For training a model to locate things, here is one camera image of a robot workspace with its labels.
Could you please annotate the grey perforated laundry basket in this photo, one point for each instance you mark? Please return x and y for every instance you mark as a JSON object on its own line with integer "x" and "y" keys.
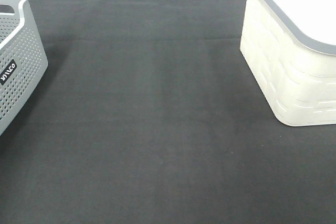
{"x": 23, "y": 59}

